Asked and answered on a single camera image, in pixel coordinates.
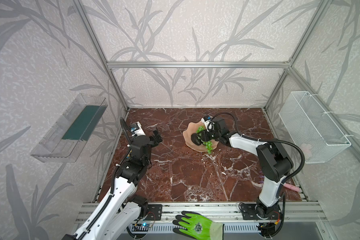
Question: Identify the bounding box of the green fake grape bunch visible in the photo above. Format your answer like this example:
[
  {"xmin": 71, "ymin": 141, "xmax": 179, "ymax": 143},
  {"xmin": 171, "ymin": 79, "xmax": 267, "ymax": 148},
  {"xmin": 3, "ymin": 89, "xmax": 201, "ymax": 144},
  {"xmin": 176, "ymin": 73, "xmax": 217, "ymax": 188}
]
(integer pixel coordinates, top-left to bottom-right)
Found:
[{"xmin": 196, "ymin": 125, "xmax": 213, "ymax": 154}]

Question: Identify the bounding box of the dark avocado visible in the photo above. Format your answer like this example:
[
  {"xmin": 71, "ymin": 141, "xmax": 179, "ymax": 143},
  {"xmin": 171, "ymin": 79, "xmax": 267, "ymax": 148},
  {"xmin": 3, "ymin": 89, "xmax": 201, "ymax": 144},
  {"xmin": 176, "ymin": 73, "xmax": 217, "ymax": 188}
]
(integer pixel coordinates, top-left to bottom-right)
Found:
[{"xmin": 191, "ymin": 133, "xmax": 203, "ymax": 146}]

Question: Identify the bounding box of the pink scalloped fruit bowl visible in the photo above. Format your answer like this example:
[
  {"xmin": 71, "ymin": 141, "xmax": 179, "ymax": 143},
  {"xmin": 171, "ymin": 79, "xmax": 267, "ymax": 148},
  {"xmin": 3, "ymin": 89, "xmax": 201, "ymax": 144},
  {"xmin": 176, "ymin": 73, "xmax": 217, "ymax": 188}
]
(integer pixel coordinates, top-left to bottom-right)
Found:
[{"xmin": 183, "ymin": 121, "xmax": 208, "ymax": 153}]

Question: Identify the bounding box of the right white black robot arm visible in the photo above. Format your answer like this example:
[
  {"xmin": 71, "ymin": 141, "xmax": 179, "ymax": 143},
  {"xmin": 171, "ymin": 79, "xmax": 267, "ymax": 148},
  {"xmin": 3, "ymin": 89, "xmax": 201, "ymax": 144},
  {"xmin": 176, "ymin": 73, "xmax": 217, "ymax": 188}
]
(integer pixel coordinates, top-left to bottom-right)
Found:
[{"xmin": 192, "ymin": 116, "xmax": 305, "ymax": 220}]

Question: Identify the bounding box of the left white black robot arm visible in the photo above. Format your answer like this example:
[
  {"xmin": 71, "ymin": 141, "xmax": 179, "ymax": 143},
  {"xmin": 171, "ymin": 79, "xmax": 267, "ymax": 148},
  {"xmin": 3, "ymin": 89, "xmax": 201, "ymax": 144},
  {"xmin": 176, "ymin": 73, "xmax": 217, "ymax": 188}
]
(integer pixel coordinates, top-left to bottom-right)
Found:
[{"xmin": 63, "ymin": 126, "xmax": 162, "ymax": 240}]

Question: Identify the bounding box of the purple toy piece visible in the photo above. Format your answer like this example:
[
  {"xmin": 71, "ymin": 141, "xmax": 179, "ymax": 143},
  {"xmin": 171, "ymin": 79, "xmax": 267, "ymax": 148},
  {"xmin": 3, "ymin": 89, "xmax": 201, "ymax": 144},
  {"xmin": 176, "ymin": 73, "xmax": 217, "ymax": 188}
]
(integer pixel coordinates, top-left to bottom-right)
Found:
[{"xmin": 259, "ymin": 172, "xmax": 265, "ymax": 184}]

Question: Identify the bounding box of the small circuit board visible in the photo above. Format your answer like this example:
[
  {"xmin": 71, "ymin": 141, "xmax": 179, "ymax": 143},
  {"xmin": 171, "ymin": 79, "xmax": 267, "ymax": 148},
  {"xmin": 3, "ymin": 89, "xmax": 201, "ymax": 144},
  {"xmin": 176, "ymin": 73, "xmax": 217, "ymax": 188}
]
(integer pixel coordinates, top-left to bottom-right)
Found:
[{"xmin": 132, "ymin": 222, "xmax": 154, "ymax": 232}]

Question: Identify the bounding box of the pink object in basket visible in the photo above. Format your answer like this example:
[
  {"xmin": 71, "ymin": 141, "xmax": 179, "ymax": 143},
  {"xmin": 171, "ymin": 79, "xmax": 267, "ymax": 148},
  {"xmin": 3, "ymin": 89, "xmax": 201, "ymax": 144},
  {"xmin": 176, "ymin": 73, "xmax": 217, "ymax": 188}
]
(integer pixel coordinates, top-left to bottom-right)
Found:
[{"xmin": 300, "ymin": 143, "xmax": 313, "ymax": 160}]

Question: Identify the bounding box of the pink toy stick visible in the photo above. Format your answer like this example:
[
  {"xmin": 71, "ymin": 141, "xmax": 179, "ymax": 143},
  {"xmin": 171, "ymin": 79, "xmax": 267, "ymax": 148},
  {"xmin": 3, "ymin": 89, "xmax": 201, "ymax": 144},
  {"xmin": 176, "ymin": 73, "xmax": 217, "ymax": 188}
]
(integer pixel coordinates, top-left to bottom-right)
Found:
[{"xmin": 284, "ymin": 183, "xmax": 302, "ymax": 193}]

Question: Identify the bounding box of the green black work glove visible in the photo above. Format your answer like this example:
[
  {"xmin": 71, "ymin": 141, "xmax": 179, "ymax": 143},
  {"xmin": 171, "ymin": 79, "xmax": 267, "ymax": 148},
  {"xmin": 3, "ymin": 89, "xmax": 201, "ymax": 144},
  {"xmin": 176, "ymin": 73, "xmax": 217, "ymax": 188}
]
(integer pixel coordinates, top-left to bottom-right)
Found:
[{"xmin": 173, "ymin": 211, "xmax": 224, "ymax": 240}]

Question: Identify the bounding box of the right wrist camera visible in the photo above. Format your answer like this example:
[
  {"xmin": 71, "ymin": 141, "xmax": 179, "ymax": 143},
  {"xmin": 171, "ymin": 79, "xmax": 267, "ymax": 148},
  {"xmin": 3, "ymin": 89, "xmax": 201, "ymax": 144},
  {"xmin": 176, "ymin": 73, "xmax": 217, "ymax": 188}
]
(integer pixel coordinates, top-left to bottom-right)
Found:
[{"xmin": 202, "ymin": 116, "xmax": 214, "ymax": 132}]

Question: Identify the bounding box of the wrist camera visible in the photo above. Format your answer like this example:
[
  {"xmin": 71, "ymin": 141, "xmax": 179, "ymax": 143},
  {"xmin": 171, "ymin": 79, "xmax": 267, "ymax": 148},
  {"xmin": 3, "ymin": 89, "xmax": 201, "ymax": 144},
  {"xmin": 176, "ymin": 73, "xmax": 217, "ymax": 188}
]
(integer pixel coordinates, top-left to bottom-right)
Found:
[
  {"xmin": 202, "ymin": 116, "xmax": 214, "ymax": 132},
  {"xmin": 130, "ymin": 122, "xmax": 146, "ymax": 137}
]

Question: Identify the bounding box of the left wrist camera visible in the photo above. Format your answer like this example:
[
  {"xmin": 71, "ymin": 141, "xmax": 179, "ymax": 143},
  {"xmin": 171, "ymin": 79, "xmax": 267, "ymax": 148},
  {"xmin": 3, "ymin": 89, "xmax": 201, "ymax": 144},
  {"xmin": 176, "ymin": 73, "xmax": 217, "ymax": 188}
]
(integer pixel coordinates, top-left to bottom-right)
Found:
[{"xmin": 130, "ymin": 122, "xmax": 146, "ymax": 137}]

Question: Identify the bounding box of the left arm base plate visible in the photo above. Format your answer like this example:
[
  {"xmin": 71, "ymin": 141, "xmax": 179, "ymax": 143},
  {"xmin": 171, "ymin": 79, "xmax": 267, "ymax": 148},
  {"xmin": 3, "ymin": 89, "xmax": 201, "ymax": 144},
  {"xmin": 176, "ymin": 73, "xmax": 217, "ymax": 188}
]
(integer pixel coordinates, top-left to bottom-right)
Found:
[{"xmin": 138, "ymin": 204, "xmax": 163, "ymax": 221}]

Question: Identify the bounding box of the aluminium front rail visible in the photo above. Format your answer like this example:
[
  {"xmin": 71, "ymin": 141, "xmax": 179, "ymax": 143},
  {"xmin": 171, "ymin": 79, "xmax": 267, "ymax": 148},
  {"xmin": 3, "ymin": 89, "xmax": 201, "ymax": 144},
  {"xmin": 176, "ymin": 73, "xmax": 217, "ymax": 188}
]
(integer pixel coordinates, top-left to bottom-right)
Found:
[{"xmin": 74, "ymin": 201, "xmax": 328, "ymax": 224}]

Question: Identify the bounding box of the clear plastic wall tray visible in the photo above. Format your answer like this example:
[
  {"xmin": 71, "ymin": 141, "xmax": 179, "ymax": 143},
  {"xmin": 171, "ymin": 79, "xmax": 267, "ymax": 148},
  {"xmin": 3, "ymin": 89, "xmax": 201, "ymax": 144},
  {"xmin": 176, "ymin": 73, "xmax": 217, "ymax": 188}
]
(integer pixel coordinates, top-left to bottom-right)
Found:
[{"xmin": 30, "ymin": 94, "xmax": 108, "ymax": 163}]

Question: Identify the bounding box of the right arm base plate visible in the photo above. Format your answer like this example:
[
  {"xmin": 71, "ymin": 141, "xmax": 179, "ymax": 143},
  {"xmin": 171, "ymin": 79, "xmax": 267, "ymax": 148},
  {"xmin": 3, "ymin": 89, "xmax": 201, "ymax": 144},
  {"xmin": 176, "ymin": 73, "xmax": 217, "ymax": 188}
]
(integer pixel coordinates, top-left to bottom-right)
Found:
[{"xmin": 239, "ymin": 203, "xmax": 282, "ymax": 221}]

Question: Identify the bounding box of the white wire mesh basket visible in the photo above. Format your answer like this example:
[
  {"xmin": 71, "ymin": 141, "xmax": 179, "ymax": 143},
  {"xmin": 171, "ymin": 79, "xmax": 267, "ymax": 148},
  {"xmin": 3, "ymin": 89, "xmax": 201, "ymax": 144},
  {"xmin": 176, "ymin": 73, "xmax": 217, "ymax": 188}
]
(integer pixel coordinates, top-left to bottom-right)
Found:
[{"xmin": 279, "ymin": 91, "xmax": 352, "ymax": 164}]

